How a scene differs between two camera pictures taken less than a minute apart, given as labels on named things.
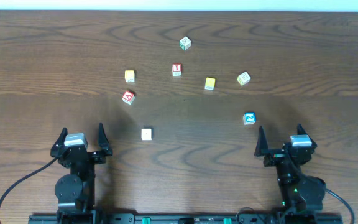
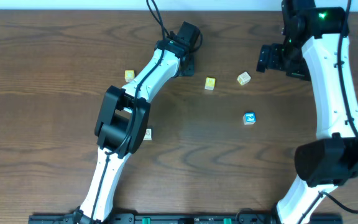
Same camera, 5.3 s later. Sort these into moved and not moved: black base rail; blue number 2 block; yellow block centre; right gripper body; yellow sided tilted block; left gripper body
Moved: left gripper body; right gripper body
Not moved: black base rail; yellow block centre; yellow sided tilted block; blue number 2 block
